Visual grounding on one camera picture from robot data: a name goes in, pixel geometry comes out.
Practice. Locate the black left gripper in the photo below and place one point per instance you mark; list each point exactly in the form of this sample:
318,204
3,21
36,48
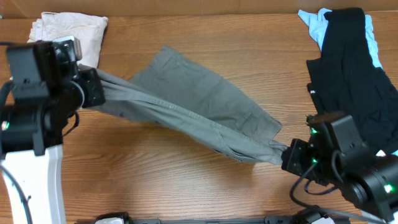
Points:
88,77

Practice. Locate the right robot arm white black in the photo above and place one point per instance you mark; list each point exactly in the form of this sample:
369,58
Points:
336,154

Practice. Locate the light blue garment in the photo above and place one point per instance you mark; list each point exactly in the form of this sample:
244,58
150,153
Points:
317,25

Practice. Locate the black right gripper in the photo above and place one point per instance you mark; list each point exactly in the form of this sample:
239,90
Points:
296,160

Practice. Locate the grey shorts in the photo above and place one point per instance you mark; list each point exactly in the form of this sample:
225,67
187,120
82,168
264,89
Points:
180,94

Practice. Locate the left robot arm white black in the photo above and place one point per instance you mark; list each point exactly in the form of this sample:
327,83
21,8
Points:
46,89

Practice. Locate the folded beige shorts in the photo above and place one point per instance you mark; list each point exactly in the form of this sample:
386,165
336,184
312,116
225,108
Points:
89,30

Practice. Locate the black garment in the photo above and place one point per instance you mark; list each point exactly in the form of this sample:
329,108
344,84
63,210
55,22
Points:
344,78

